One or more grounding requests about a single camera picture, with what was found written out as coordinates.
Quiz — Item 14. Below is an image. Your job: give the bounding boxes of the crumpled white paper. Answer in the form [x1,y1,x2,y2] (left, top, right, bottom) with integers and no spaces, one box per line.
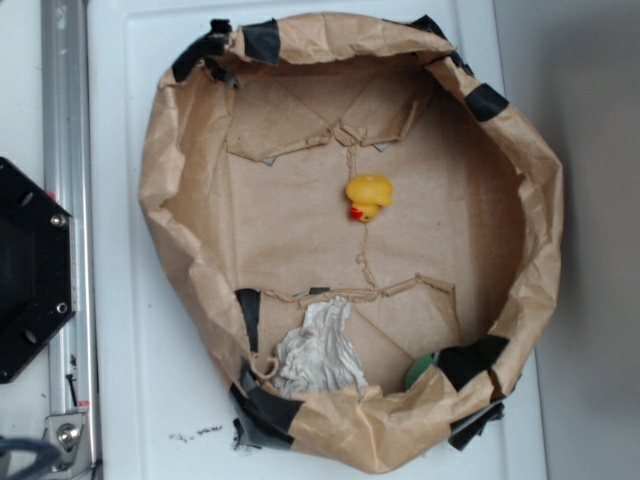
[272,296,368,399]

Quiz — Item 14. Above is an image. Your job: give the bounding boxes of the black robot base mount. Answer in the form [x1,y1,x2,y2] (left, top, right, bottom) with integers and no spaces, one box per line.
[1,158,75,384]

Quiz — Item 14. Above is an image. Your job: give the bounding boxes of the brown paper bag bin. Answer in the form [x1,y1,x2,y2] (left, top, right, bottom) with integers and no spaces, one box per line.
[139,13,564,473]

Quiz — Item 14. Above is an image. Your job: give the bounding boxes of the yellow rubber duck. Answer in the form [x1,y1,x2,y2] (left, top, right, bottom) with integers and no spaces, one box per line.
[345,174,393,223]

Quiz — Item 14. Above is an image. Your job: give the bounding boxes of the metal corner bracket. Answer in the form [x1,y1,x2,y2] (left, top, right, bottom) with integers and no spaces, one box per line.
[42,412,96,479]

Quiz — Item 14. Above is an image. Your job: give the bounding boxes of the dark blue cable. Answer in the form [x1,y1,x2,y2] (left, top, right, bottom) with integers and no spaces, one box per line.
[0,437,60,480]

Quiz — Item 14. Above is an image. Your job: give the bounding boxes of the green round object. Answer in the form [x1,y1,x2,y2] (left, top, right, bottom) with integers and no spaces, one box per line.
[404,353,439,390]

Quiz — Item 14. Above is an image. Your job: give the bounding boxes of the aluminium extrusion rail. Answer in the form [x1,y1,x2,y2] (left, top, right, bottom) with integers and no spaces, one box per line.
[41,1,102,479]

